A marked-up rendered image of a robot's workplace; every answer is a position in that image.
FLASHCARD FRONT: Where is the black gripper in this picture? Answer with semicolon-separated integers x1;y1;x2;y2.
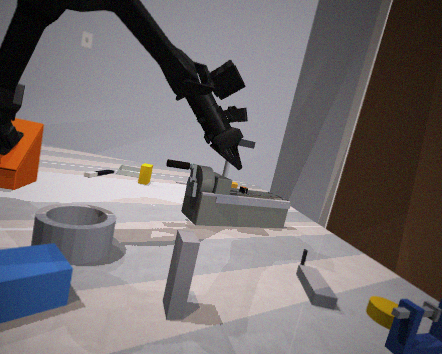
195;103;243;170

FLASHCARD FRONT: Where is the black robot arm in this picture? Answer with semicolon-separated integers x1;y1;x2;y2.
0;0;246;155

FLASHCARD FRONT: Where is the black l-shaped bar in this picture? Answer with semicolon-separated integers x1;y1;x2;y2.
300;249;308;265

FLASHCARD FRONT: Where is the yellow round disc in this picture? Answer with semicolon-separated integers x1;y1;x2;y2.
367;296;398;330

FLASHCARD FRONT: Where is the blue rectangular block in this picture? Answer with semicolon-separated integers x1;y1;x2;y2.
0;243;73;323

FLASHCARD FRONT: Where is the grey hollow cylinder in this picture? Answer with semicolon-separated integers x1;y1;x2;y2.
31;203;117;264

